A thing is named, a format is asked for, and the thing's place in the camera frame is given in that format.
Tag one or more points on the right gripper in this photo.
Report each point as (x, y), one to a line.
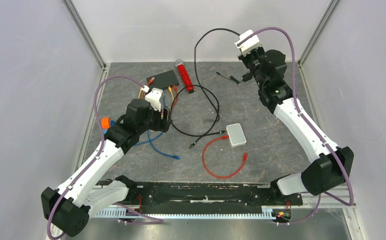
(244, 58)

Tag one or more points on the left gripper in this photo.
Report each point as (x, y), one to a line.
(162, 125)

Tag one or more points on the black power adapter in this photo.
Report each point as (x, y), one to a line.
(246, 77)

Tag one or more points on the black network switch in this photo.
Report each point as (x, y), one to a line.
(163, 80)

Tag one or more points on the black cable teal collar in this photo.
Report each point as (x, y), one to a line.
(192, 114)
(212, 99)

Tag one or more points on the white plastic box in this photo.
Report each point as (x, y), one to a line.
(236, 134)

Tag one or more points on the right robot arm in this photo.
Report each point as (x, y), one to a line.
(330, 165)

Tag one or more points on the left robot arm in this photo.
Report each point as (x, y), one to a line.
(71, 205)

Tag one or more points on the blue orange toy bricks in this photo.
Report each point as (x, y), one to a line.
(106, 123)

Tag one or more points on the red glitter tube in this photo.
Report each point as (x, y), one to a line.
(179, 64)

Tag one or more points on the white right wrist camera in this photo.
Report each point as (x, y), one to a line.
(250, 44)

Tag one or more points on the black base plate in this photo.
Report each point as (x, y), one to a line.
(205, 198)

